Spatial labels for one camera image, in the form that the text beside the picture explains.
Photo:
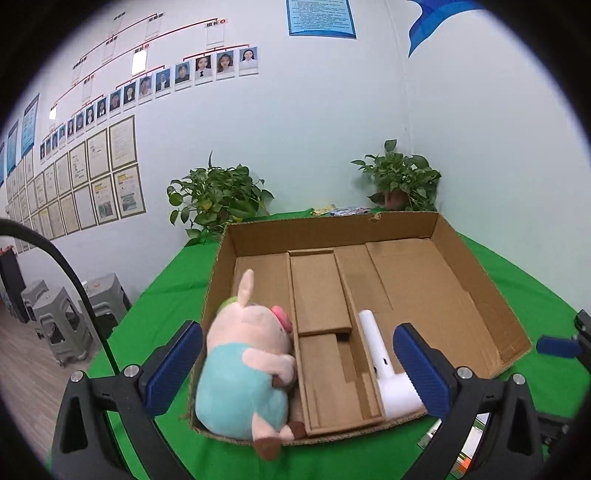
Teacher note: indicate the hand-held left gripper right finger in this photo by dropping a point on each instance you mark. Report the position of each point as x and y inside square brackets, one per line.
[420, 369]

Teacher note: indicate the wall of framed certificates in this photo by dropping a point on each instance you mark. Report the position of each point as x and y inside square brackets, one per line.
[124, 143]

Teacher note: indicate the pink pig plush toy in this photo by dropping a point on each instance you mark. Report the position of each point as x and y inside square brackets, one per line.
[240, 369]

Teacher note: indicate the blue wall decal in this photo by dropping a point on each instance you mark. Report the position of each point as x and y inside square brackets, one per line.
[438, 18]

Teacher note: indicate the white hair dryer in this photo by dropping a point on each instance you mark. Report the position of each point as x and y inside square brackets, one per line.
[392, 387]

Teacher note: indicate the white and blue packet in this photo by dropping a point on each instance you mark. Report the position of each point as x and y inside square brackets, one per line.
[353, 211]

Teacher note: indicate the potted green plant brown pot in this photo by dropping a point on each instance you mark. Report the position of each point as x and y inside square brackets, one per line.
[401, 180]

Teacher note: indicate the wide potted green plant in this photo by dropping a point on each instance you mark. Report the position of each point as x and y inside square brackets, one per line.
[217, 194]

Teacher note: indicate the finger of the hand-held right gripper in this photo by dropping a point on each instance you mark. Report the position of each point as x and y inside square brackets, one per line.
[556, 346]
[556, 422]

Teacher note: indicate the blue wall poster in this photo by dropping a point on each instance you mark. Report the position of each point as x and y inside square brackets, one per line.
[11, 147]
[28, 124]

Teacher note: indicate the grey plastic stool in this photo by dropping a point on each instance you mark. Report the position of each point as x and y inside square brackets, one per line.
[32, 293]
[107, 300]
[60, 323]

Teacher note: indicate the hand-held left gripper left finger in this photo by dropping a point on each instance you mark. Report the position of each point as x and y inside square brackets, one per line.
[173, 364]

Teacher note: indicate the green tablecloth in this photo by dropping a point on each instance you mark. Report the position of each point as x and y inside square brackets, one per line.
[161, 286]

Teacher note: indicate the large cardboard box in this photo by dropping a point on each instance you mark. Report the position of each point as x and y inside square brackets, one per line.
[415, 277]

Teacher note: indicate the wall chart of portrait photos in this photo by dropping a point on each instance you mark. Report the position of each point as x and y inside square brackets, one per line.
[203, 69]

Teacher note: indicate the green and white medicine box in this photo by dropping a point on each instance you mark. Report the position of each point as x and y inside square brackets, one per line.
[475, 438]

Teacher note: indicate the large blue notice poster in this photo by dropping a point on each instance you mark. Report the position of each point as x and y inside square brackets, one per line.
[321, 16]

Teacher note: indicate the yellow snack packet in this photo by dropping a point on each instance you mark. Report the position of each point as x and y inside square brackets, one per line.
[323, 210]

